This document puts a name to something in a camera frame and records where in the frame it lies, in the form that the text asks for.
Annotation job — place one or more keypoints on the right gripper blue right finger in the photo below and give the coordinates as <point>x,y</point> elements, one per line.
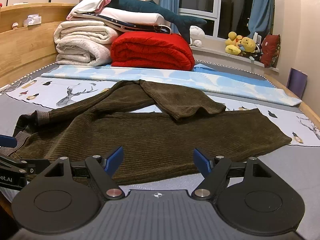
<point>214,170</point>

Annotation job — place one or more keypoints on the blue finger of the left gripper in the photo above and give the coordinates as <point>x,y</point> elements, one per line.
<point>8,141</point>

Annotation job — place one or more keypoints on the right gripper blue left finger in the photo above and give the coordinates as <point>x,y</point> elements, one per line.
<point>101,169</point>

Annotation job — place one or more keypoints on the brown corduroy pants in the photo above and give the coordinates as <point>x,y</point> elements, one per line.
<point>157,125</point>

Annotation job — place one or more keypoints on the light blue patterned sheet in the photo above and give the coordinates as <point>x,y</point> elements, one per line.
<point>201,77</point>

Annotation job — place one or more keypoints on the white deer print sheet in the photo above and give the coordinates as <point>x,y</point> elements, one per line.
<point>55,93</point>

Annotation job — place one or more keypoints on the cream folded quilt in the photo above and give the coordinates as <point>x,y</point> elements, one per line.
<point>86,43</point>

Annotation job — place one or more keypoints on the tissue pack on headboard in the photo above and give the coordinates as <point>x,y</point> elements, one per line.
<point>34,19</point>

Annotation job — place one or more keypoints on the yellow plush toys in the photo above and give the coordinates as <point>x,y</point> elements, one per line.
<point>242,46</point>

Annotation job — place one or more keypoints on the red folded blanket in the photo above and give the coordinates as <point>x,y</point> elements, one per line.
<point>152,50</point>

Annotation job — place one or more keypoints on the white plush toy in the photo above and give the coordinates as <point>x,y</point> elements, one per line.
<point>197,35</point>

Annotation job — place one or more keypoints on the white folded bedding stack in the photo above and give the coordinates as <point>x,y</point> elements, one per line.
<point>121,20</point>

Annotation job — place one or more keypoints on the blue curtain right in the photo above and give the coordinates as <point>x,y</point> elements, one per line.
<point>261,17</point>

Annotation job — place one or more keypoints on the blue shark plush toy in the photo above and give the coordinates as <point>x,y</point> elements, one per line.
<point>182,22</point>

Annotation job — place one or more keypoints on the wooden bed frame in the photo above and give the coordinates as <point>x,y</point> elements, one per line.
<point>27,49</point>

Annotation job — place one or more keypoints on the window with white frame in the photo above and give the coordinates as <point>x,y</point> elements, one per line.
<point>222,16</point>

